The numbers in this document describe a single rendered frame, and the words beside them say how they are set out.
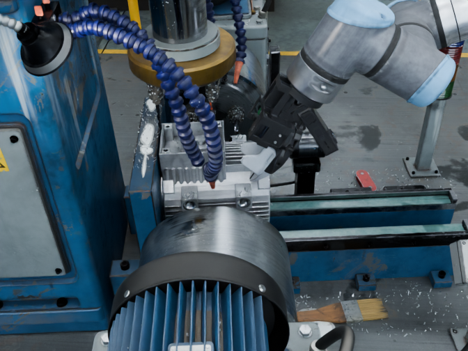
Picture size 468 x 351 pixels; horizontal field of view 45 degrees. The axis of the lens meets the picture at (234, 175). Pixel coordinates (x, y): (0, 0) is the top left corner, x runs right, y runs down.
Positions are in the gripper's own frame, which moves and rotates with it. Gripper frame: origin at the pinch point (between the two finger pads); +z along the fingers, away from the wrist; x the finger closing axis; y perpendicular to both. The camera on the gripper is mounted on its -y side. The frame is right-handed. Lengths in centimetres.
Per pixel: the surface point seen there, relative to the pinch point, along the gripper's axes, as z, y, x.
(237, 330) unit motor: -19, 17, 51
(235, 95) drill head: 0.7, 3.4, -26.7
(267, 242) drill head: -3.6, 1.9, 20.8
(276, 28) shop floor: 79, -82, -293
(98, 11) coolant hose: -19.9, 37.1, 6.8
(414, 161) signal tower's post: 2, -53, -38
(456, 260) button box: -12.0, -29.8, 18.4
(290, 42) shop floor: 75, -88, -272
